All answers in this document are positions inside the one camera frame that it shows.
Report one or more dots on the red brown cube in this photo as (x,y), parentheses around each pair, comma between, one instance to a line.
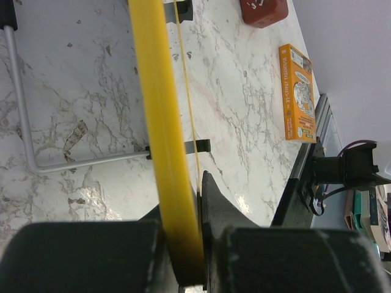
(263,13)

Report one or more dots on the yellow framed small whiteboard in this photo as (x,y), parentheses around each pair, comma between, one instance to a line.
(162,114)

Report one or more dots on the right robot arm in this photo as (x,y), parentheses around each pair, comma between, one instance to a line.
(361,165)

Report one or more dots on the metal wire whiteboard stand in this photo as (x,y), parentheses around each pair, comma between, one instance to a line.
(74,72)

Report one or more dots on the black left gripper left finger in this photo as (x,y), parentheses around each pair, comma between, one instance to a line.
(99,256)

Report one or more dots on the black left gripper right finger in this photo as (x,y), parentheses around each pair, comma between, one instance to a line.
(244,257)

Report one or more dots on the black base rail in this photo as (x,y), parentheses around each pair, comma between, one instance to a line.
(293,210)

